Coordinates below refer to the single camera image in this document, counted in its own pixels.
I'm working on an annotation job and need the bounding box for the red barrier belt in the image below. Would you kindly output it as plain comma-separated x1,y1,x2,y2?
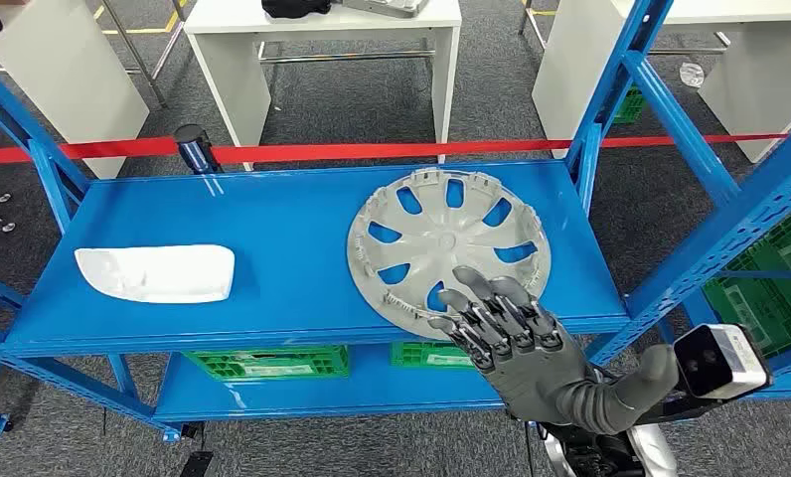
0,133,791,166

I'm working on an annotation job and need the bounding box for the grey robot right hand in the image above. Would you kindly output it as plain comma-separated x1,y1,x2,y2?
426,264,681,436

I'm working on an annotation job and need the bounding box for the black bag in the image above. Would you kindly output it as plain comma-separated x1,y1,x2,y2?
261,0,333,20

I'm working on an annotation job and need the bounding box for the white plastic mirror cover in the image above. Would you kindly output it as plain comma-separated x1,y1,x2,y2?
74,244,237,305

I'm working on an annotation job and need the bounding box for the grey flat case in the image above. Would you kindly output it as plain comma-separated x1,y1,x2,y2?
339,0,429,19

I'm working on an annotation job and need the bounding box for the green plastic crate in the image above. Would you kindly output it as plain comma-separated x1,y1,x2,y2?
611,85,648,126
701,197,791,370
183,345,352,384
390,341,476,370

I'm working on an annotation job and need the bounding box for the grey plastic wheel hubcap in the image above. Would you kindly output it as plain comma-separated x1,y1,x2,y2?
346,167,553,342

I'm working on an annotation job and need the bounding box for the white table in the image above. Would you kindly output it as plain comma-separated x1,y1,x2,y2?
183,0,463,173
0,0,151,180
532,0,791,165

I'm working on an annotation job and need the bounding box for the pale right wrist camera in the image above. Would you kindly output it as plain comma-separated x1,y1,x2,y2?
673,322,773,400

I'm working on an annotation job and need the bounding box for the black barrier post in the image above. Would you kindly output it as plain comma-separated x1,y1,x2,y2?
173,123,223,176

